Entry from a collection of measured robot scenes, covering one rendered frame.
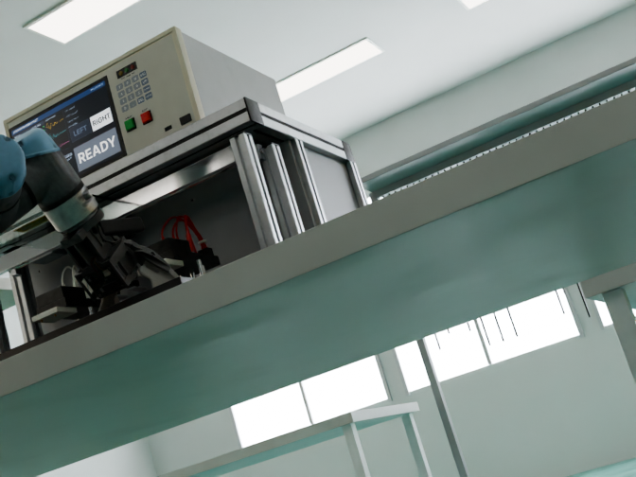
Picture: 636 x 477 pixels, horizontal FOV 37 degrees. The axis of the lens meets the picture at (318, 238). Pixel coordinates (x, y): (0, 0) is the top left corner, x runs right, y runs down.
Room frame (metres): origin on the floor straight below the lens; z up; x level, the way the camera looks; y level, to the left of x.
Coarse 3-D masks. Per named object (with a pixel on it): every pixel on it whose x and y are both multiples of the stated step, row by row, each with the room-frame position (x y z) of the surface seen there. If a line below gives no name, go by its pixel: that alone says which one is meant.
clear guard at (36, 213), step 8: (96, 200) 1.67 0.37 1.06; (104, 200) 1.69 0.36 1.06; (112, 200) 1.70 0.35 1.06; (40, 208) 1.63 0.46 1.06; (24, 216) 1.65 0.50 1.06; (32, 216) 1.66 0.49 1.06; (40, 216) 1.67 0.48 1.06; (16, 224) 1.68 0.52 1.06; (24, 224) 1.69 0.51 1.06; (32, 224) 1.70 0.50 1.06; (40, 224) 1.71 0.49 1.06; (48, 224) 1.73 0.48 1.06; (8, 232) 1.70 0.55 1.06; (16, 232) 1.72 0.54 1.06; (24, 232) 1.73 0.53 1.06; (32, 232) 1.74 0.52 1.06; (40, 232) 1.76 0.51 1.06; (48, 232) 1.77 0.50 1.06; (0, 240) 1.74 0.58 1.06; (8, 240) 1.75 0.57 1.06; (16, 240) 1.76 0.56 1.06; (24, 240) 1.78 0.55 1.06; (32, 240) 1.79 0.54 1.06
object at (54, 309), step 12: (60, 288) 1.66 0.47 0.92; (72, 288) 1.69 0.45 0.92; (36, 300) 1.69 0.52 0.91; (48, 300) 1.68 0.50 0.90; (60, 300) 1.67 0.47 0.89; (72, 300) 1.68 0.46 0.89; (84, 300) 1.71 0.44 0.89; (96, 300) 1.74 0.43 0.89; (48, 312) 1.65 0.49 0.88; (60, 312) 1.66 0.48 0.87; (72, 312) 1.68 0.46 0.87; (84, 312) 1.75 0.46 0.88
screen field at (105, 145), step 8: (104, 136) 1.70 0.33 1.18; (112, 136) 1.69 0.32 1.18; (88, 144) 1.71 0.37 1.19; (96, 144) 1.71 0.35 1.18; (104, 144) 1.70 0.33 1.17; (112, 144) 1.69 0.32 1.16; (80, 152) 1.72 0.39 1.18; (88, 152) 1.71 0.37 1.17; (96, 152) 1.71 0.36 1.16; (104, 152) 1.70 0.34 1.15; (112, 152) 1.69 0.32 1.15; (80, 160) 1.72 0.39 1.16; (88, 160) 1.72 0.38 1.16; (96, 160) 1.71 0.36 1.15; (80, 168) 1.72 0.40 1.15
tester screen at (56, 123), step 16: (80, 96) 1.71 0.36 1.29; (96, 96) 1.70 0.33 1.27; (48, 112) 1.74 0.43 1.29; (64, 112) 1.73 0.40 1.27; (80, 112) 1.71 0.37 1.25; (96, 112) 1.70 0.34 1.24; (112, 112) 1.68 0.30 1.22; (32, 128) 1.76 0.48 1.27; (48, 128) 1.74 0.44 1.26; (64, 128) 1.73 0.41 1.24; (112, 128) 1.69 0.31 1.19; (64, 144) 1.73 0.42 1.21; (80, 144) 1.72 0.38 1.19
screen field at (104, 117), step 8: (104, 112) 1.69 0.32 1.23; (88, 120) 1.71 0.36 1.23; (96, 120) 1.70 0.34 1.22; (104, 120) 1.69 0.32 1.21; (112, 120) 1.69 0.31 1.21; (72, 128) 1.72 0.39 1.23; (80, 128) 1.72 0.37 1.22; (88, 128) 1.71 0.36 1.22; (96, 128) 1.70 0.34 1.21; (72, 136) 1.72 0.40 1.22; (80, 136) 1.72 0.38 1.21
